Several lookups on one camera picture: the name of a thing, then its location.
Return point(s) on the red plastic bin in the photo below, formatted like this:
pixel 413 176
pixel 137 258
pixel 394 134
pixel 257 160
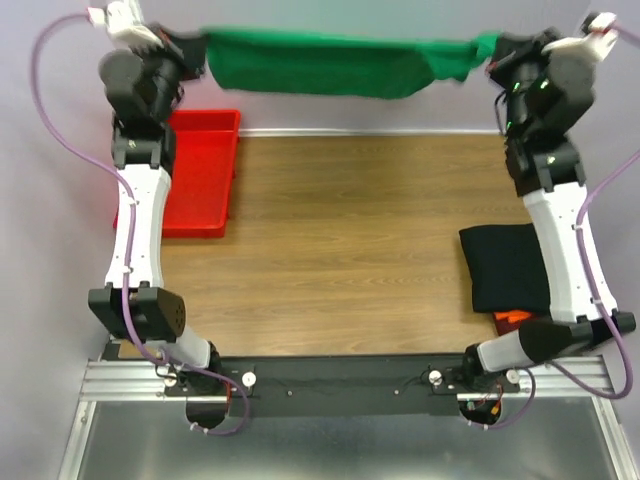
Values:
pixel 180 172

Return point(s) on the orange folded t shirt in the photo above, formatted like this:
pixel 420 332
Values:
pixel 512 316

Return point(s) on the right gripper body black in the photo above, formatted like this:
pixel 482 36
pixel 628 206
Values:
pixel 514 70

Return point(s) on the green polo shirt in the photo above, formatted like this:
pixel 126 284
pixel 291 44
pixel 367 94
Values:
pixel 311 63

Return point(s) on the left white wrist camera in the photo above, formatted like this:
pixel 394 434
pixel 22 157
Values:
pixel 124 24

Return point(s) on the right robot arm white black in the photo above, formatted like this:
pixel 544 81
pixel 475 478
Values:
pixel 547 83

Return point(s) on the aluminium frame rail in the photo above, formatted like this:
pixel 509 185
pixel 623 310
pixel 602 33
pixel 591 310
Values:
pixel 127 428

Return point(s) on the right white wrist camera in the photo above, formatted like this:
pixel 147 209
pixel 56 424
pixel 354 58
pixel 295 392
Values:
pixel 597 40

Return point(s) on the black folded t shirt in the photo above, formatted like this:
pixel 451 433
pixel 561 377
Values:
pixel 506 268

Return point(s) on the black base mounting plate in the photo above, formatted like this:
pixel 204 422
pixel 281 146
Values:
pixel 339 386

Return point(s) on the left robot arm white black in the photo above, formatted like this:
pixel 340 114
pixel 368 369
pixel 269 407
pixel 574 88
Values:
pixel 144 84

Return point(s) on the dark red folded t shirt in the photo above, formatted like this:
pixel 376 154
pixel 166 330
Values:
pixel 504 327

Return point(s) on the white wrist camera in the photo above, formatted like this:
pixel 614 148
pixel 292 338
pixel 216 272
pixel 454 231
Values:
pixel 597 40
pixel 124 24

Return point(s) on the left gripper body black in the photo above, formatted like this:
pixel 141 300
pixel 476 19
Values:
pixel 184 65

